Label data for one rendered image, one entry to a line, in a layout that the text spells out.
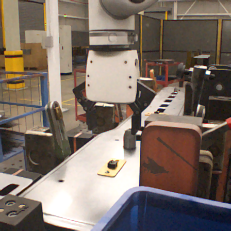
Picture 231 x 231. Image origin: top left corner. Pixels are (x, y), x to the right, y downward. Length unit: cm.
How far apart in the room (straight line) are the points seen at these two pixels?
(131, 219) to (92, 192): 31
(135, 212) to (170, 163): 4
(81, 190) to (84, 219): 9
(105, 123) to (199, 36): 771
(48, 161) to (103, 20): 37
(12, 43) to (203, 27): 545
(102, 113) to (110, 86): 47
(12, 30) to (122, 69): 775
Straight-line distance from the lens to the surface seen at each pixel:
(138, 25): 714
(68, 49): 1160
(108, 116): 97
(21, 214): 32
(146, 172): 20
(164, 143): 19
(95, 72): 52
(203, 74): 48
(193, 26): 863
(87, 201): 47
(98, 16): 50
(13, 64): 815
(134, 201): 19
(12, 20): 822
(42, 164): 71
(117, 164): 59
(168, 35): 877
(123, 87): 51
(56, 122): 66
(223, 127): 51
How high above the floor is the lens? 125
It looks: 15 degrees down
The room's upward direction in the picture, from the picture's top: straight up
